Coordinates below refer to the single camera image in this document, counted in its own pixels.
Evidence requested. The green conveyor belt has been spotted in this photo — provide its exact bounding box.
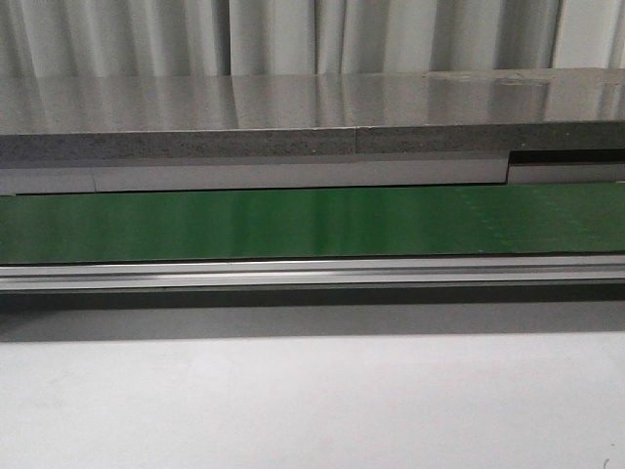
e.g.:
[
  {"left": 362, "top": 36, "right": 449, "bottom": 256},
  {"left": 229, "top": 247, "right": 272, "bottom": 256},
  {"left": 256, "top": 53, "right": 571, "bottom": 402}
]
[{"left": 1, "top": 183, "right": 624, "bottom": 265}]

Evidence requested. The grey stone countertop slab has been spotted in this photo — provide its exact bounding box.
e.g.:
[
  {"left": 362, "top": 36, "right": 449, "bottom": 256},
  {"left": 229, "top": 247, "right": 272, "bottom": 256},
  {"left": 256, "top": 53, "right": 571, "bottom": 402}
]
[{"left": 1, "top": 68, "right": 624, "bottom": 167}]

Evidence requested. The white pleated curtain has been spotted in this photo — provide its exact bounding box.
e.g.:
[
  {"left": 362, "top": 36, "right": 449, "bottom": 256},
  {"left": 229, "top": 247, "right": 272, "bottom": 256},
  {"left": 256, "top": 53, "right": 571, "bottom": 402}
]
[{"left": 1, "top": 1, "right": 624, "bottom": 77}]

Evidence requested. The grey rear conveyor rail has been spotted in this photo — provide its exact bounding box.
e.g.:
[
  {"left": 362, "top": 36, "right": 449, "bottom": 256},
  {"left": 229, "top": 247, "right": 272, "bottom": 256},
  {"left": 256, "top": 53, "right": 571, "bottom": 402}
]
[{"left": 1, "top": 149, "right": 624, "bottom": 194}]

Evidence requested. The aluminium front conveyor rail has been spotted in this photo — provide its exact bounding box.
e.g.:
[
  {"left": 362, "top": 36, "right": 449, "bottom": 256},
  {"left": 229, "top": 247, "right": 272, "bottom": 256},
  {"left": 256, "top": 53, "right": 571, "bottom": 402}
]
[{"left": 1, "top": 254, "right": 624, "bottom": 293}]

